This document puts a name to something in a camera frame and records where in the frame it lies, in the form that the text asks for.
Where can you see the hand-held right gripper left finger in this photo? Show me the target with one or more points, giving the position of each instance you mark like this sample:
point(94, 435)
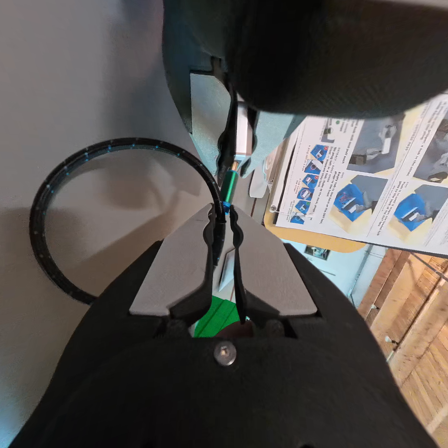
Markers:
point(168, 276)

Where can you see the white sign stand base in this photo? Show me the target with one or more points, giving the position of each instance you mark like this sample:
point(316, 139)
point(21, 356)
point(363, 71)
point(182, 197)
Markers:
point(259, 185)

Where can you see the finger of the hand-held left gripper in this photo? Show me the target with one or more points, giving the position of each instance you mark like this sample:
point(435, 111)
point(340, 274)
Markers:
point(206, 112)
point(273, 129)

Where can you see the printed instruction sheet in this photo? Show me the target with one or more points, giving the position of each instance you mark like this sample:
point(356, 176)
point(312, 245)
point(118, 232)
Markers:
point(385, 168)

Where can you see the green plastic bin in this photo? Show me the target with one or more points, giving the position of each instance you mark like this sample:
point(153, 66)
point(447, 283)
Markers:
point(217, 315)

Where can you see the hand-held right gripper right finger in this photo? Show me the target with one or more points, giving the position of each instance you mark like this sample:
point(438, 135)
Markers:
point(276, 276)

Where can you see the grey usb hub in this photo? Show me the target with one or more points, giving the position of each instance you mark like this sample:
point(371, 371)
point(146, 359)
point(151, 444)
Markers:
point(245, 129)

